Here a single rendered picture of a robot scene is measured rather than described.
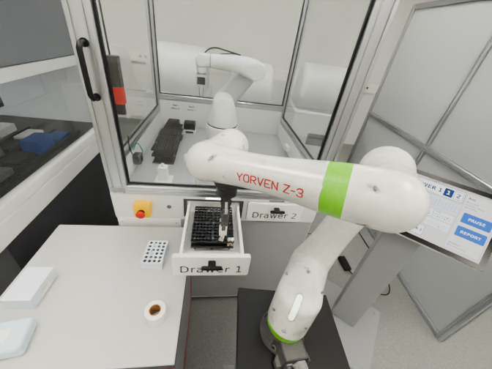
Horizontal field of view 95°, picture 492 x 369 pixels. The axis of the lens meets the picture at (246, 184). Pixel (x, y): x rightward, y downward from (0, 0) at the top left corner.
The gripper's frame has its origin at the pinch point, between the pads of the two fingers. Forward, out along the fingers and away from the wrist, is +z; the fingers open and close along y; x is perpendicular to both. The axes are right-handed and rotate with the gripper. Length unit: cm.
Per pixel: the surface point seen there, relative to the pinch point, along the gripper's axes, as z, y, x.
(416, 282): 84, -29, 163
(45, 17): -60, -69, -84
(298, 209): 6.9, -21.2, 39.5
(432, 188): -18, -9, 92
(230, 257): 4.9, 10.7, 3.1
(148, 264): 18.5, 3.6, -29.3
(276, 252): 43, -24, 36
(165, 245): 17.8, -5.9, -24.5
